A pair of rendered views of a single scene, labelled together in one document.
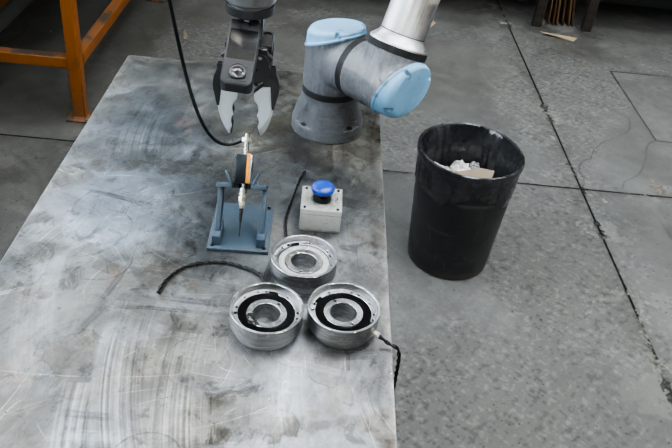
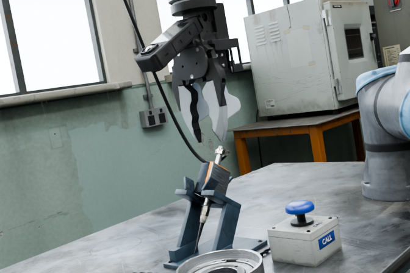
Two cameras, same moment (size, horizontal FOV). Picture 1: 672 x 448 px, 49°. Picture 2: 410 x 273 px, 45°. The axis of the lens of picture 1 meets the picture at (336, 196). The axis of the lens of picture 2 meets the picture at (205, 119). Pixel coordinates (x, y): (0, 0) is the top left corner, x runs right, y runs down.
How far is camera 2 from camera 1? 0.82 m
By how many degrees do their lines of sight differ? 54
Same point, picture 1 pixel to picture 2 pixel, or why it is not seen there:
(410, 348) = not seen: outside the picture
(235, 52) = (160, 39)
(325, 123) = (383, 176)
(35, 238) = (65, 248)
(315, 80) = (366, 129)
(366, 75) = (393, 97)
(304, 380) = not seen: outside the picture
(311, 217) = (280, 241)
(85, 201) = (127, 231)
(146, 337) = not seen: outside the picture
